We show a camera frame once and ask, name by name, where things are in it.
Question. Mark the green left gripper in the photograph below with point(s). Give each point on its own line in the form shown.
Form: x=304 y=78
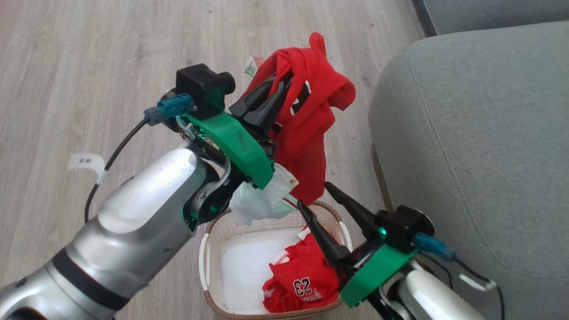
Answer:
x=240 y=146

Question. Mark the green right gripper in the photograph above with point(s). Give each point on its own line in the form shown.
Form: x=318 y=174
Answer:
x=373 y=271

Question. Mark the red garment black white trim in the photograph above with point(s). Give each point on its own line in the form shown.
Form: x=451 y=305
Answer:
x=306 y=133

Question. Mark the red jersey number 23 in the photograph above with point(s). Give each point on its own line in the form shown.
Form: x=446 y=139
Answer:
x=302 y=284

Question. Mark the pale mint garment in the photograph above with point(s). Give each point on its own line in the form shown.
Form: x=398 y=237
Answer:
x=258 y=200

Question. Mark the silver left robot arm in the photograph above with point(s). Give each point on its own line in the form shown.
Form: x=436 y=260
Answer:
x=133 y=213

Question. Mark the white basket brown rim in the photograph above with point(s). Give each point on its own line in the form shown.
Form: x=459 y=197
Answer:
x=240 y=231

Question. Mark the grey fabric sofa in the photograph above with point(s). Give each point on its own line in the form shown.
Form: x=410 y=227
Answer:
x=489 y=133

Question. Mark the white floor tape label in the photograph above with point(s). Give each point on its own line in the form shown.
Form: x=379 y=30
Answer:
x=86 y=161

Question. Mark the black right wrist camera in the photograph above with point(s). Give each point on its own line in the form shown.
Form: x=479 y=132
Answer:
x=404 y=226

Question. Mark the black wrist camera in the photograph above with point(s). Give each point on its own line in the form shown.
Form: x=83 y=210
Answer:
x=404 y=226
x=200 y=86

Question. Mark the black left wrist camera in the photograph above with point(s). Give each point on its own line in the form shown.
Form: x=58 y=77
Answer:
x=200 y=86

